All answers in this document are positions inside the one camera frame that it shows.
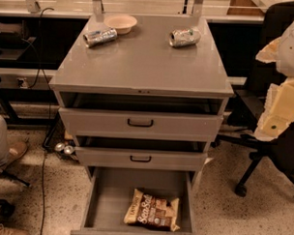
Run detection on brown sea salt chip bag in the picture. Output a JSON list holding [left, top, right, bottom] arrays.
[[124, 189, 180, 232]]

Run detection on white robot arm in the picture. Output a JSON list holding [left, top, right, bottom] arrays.
[[253, 21, 294, 141]]

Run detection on grey drawer cabinet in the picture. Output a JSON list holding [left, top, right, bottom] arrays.
[[45, 11, 238, 189]]

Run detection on grey top drawer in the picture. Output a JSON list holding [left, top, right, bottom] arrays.
[[59, 107, 222, 142]]

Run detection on grey middle drawer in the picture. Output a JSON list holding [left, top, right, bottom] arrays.
[[76, 147, 207, 171]]

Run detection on grey open bottom drawer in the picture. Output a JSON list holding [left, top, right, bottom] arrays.
[[72, 167, 197, 235]]

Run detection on crushed silver can right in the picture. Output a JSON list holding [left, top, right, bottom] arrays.
[[169, 28, 201, 48]]

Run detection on crushed silver can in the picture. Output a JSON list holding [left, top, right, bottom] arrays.
[[169, 28, 201, 48], [83, 28, 118, 47]]

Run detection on silver cans on floor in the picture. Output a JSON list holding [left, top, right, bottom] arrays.
[[54, 142, 75, 155]]

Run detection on crushed silver can left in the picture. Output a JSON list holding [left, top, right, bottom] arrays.
[[83, 28, 118, 47]]

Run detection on beige paper bowl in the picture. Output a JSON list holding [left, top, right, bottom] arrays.
[[103, 14, 136, 35]]

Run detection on black office chair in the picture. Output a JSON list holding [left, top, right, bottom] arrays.
[[217, 1, 294, 197]]

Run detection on person leg with shoe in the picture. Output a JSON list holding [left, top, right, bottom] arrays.
[[0, 115, 28, 169]]

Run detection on brown shoe lower left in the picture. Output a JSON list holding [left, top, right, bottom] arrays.
[[0, 194, 32, 235]]

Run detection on wall power outlet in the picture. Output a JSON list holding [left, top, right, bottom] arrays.
[[17, 77, 29, 89]]

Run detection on black power cable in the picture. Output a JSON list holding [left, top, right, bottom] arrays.
[[15, 6, 57, 235]]

